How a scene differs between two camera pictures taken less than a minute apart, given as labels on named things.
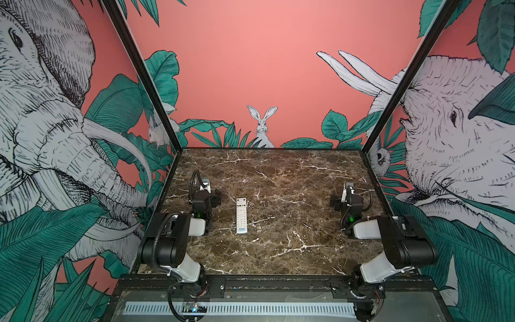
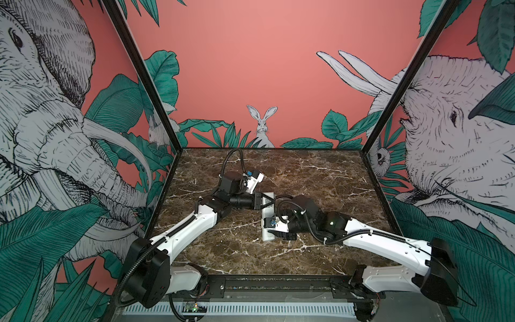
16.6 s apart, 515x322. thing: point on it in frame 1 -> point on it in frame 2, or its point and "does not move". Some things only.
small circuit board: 195,307 does not move
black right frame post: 441,19 does not move
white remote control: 241,215 -> 267,212
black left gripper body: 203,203 -> 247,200
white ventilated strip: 243,308 does not move
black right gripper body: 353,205 -> 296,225
